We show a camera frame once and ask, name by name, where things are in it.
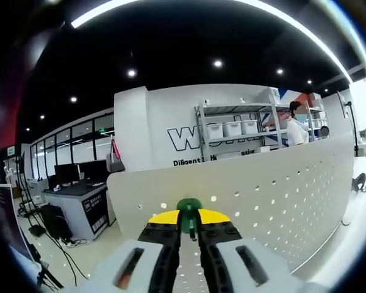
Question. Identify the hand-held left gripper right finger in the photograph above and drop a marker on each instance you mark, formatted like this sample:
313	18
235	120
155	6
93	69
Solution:
247	268

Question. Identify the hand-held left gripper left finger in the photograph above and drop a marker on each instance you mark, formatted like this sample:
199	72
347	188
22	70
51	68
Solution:
134	268

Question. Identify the green hook assembly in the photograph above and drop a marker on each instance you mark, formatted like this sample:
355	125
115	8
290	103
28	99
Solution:
189	213

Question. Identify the white perforated mounting plate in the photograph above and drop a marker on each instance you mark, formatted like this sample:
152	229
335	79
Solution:
277	189

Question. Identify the black monitor tripod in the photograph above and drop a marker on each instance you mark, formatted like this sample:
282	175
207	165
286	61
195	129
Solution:
47	268

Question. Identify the black topped workbench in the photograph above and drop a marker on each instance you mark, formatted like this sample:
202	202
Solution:
76	201

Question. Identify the black computer tower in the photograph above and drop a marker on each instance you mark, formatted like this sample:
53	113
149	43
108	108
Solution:
56	221

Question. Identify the black computer monitor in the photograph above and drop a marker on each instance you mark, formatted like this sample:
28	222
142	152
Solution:
93	170
66	174

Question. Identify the grey hanging bag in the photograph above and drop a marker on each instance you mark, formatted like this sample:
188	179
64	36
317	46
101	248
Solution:
115	158

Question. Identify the small monitor on tripod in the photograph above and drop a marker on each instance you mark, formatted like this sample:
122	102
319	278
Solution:
6	219

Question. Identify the white storage bin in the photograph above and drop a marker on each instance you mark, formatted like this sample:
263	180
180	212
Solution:
232	129
215	130
250	127

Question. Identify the black curved plastic part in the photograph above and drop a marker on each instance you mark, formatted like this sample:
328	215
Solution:
358	181

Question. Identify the grey metal shelf rack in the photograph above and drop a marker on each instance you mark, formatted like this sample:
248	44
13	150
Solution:
314	119
231	108

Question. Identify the white storage boxes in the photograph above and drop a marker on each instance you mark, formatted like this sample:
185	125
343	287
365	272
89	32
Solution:
270	95

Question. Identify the black light stand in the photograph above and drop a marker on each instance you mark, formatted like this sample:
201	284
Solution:
353	128

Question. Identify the potted plant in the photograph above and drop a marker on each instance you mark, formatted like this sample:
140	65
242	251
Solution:
365	134

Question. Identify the round ceiling spotlights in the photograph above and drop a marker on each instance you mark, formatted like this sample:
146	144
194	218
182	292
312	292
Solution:
217	63

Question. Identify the long ceiling strip light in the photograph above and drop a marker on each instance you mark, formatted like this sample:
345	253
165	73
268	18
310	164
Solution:
262	18

